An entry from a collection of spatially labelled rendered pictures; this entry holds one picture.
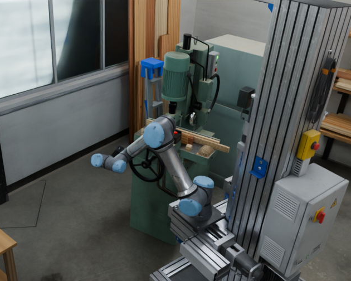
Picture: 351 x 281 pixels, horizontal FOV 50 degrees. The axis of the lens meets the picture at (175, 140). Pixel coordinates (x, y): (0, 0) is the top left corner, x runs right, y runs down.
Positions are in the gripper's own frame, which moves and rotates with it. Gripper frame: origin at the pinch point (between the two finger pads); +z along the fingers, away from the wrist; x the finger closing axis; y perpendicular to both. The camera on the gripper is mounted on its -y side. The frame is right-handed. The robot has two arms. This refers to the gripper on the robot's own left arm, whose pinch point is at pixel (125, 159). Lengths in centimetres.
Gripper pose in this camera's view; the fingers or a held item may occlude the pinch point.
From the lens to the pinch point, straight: 249.6
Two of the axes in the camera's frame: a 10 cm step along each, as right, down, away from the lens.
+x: 8.8, 3.1, -3.6
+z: 3.5, 1.0, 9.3
